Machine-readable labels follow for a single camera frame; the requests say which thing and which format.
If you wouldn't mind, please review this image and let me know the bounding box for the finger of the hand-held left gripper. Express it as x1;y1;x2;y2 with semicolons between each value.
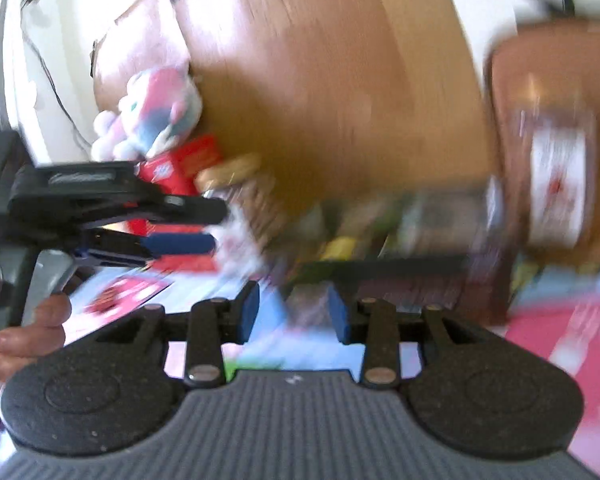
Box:
135;194;229;226
77;232;217;267

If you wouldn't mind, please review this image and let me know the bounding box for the nearly empty nut jar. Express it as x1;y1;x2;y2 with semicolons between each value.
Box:
500;105;598;251

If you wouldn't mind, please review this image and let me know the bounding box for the person's left hand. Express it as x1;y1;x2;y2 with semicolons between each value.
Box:
0;276;73;392

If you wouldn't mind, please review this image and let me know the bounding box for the printed blue pink blanket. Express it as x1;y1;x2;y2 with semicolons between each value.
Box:
0;260;600;480

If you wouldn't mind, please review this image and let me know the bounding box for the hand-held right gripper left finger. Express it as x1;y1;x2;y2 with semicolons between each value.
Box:
95;281;261;390

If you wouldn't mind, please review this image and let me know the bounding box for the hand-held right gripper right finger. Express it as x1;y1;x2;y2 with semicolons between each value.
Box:
327;285;481;390

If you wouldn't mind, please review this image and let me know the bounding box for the red gift box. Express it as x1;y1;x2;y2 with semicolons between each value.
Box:
127;134;226;273

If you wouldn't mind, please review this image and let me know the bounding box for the full nut jar gold lid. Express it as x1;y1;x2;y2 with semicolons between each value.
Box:
195;152;301;271

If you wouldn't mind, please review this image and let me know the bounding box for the black sheep print box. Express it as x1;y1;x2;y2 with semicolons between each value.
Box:
280;185;516;326

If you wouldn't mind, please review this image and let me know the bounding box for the small red packet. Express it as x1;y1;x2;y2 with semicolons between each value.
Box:
82;275;173;316

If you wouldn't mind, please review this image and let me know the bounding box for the wooden headboard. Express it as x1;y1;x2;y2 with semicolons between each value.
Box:
92;0;496;211

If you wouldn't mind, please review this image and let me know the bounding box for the pink blue plush toy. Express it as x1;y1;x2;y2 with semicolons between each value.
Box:
90;67;203;161

